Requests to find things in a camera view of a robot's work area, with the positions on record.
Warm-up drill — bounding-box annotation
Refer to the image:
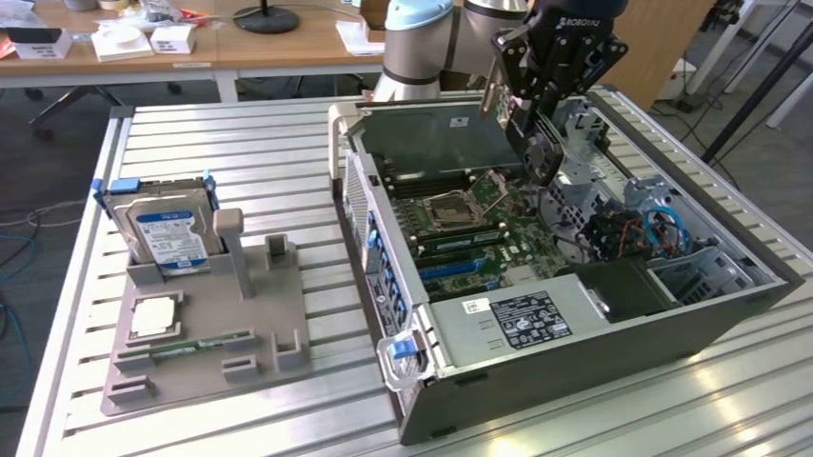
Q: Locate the black chair base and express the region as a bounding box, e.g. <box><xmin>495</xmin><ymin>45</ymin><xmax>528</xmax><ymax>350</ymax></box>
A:
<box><xmin>26</xmin><ymin>85</ymin><xmax>123</xmax><ymax>140</ymax></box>

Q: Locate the silver CPU chip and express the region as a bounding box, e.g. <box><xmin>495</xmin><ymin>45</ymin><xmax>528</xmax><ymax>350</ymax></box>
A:
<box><xmin>128</xmin><ymin>298</ymin><xmax>180</xmax><ymax>337</ymax></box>

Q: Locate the green motherboard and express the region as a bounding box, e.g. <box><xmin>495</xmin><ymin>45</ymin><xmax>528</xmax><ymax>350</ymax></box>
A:
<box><xmin>380</xmin><ymin>169</ymin><xmax>572</xmax><ymax>306</ymax></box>

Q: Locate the blue floor cable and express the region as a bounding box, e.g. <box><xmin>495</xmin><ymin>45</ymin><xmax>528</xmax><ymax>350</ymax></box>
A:
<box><xmin>0</xmin><ymin>232</ymin><xmax>34</xmax><ymax>411</ymax></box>

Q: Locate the white table frame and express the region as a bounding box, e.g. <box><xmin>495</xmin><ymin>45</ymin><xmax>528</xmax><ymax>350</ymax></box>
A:
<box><xmin>682</xmin><ymin>0</ymin><xmax>813</xmax><ymax>129</ymax></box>

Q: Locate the white box with round insert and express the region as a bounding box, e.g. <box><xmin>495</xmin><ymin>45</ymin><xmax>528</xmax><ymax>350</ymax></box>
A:
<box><xmin>89</xmin><ymin>25</ymin><xmax>156</xmax><ymax>64</ymax></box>

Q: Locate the stack of white papers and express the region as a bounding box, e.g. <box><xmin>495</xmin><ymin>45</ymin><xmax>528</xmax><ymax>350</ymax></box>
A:
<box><xmin>333</xmin><ymin>20</ymin><xmax>388</xmax><ymax>58</ymax></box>

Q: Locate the grey power supply unit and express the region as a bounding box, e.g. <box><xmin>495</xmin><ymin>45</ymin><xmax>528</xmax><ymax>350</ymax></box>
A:
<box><xmin>422</xmin><ymin>275</ymin><xmax>612</xmax><ymax>378</ymax></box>

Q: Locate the black power wire bundle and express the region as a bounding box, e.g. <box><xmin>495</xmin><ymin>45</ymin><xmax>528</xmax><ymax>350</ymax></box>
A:
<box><xmin>584</xmin><ymin>212</ymin><xmax>657</xmax><ymax>262</ymax></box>

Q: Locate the green RAM stick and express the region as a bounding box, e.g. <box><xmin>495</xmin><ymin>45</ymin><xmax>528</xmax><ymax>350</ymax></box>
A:
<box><xmin>117</xmin><ymin>332</ymin><xmax>244</xmax><ymax>359</ymax></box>

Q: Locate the CPU socket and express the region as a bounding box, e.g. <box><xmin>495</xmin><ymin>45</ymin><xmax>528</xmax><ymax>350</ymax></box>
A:
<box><xmin>422</xmin><ymin>188</ymin><xmax>479</xmax><ymax>226</ymax></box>

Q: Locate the metal socket cover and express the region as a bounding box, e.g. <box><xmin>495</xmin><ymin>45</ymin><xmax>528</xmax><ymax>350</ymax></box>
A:
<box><xmin>466</xmin><ymin>168</ymin><xmax>511</xmax><ymax>202</ymax></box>

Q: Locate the metal disk bay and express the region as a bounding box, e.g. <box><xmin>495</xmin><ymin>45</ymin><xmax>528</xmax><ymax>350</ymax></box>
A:
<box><xmin>539</xmin><ymin>97</ymin><xmax>615</xmax><ymax>234</ymax></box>

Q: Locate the blue expansion slot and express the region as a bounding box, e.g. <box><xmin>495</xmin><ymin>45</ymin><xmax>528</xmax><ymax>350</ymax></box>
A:
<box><xmin>418</xmin><ymin>259</ymin><xmax>487</xmax><ymax>283</ymax></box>

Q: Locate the hard drive in blue caddy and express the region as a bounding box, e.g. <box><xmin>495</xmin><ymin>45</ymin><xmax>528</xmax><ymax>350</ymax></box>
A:
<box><xmin>90</xmin><ymin>169</ymin><xmax>221</xmax><ymax>225</ymax></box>

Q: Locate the black round lamp base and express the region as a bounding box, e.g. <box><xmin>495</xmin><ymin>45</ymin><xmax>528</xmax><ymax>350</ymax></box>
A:
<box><xmin>231</xmin><ymin>0</ymin><xmax>301</xmax><ymax>35</ymax></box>

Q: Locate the wooden office desk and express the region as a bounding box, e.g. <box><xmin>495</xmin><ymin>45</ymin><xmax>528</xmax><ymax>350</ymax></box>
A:
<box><xmin>213</xmin><ymin>0</ymin><xmax>390</xmax><ymax>103</ymax></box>
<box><xmin>0</xmin><ymin>0</ymin><xmax>221</xmax><ymax>104</ymax></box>

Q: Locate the black graphics card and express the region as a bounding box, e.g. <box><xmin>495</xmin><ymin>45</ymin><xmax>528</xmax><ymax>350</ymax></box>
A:
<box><xmin>479</xmin><ymin>70</ymin><xmax>567</xmax><ymax>189</ymax></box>

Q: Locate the blue case release latch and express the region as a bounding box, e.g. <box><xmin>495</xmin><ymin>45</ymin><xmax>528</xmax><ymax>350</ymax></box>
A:
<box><xmin>386</xmin><ymin>334</ymin><xmax>416</xmax><ymax>365</ymax></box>

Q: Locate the hard disk with blue label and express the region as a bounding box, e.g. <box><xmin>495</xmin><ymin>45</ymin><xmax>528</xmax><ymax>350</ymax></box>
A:
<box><xmin>108</xmin><ymin>187</ymin><xmax>215</xmax><ymax>278</ymax></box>

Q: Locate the plain white box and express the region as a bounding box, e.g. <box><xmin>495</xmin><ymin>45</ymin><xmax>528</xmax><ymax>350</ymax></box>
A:
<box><xmin>147</xmin><ymin>24</ymin><xmax>197</xmax><ymax>55</ymax></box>

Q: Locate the grey parts rack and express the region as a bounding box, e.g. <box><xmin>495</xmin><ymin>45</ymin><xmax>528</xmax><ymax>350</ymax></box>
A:
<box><xmin>100</xmin><ymin>208</ymin><xmax>312</xmax><ymax>418</ymax></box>

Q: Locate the wooden cabinet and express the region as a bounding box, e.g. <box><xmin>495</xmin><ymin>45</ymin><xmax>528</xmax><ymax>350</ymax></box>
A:
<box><xmin>558</xmin><ymin>0</ymin><xmax>721</xmax><ymax>113</ymax></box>

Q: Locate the dark grey PC case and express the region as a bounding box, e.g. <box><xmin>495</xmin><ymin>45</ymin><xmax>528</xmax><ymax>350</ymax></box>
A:
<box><xmin>325</xmin><ymin>85</ymin><xmax>803</xmax><ymax>447</ymax></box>

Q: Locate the black stand pole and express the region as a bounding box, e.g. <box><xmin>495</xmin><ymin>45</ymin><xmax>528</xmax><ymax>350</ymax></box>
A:
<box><xmin>699</xmin><ymin>26</ymin><xmax>813</xmax><ymax>164</ymax></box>

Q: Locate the light blue data wire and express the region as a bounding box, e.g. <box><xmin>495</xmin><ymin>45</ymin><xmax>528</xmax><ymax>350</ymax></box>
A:
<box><xmin>639</xmin><ymin>204</ymin><xmax>695</xmax><ymax>261</ymax></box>

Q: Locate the white box with black lid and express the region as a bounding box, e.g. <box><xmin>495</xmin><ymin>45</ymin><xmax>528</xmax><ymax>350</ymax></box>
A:
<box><xmin>4</xmin><ymin>27</ymin><xmax>73</xmax><ymax>61</ymax></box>

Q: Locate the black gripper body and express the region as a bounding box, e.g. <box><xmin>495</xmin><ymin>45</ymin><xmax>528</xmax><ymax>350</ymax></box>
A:
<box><xmin>522</xmin><ymin>0</ymin><xmax>627</xmax><ymax>38</ymax></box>

